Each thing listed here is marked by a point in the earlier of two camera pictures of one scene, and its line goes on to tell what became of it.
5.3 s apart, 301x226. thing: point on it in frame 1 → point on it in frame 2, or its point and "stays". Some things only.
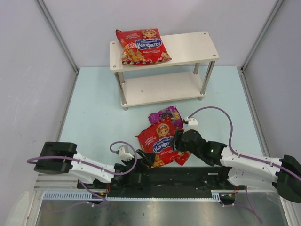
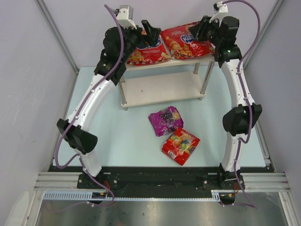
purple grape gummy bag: x=172 y=112 stays
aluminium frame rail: x=56 y=182 stays
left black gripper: x=143 y=159 → x=140 y=33
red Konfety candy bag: x=158 y=140 → x=182 y=44
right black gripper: x=179 y=141 → x=203 y=31
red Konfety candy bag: x=142 y=46 stays
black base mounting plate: x=170 y=181 stays
